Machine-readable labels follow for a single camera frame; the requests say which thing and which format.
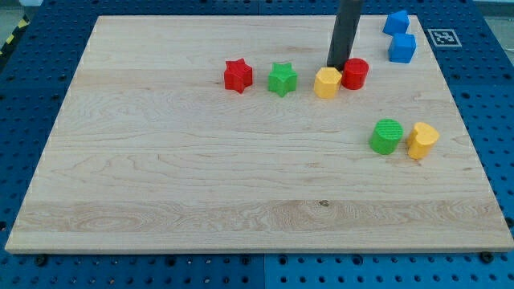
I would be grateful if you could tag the red cylinder block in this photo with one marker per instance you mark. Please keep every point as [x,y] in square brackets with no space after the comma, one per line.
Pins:
[354,73]

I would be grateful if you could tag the green star block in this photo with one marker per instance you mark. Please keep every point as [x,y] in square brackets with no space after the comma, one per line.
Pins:
[282,79]

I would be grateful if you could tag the red star block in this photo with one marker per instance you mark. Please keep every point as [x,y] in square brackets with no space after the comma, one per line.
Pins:
[238,75]

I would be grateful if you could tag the wooden board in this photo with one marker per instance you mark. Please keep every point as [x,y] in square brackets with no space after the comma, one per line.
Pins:
[150,154]

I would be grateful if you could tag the yellow hexagon block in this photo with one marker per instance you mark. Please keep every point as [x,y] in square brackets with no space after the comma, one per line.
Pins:
[327,82]

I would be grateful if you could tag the green cylinder block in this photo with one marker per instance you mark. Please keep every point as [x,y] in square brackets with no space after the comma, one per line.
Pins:
[385,137]

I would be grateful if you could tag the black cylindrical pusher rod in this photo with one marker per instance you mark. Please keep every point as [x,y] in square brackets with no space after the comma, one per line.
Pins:
[344,32]

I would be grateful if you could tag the yellow heart block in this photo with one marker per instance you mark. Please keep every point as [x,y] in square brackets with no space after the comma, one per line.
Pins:
[421,140]

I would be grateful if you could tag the blue cube block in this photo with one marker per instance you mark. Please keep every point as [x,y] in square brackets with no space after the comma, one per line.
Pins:
[402,48]

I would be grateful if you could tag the blue pentagon block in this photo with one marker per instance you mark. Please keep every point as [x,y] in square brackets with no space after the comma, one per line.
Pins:
[396,23]

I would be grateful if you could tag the white fiducial marker tag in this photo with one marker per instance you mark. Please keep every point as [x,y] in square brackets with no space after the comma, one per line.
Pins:
[444,37]

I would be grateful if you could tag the black bolt front left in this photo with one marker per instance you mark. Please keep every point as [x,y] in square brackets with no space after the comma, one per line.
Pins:
[40,260]

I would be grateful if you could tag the black bolt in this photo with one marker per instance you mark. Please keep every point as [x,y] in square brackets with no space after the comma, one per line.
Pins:
[40,260]
[486,257]

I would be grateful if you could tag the black bolt front right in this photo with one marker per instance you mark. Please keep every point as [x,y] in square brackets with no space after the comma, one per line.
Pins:
[486,257]

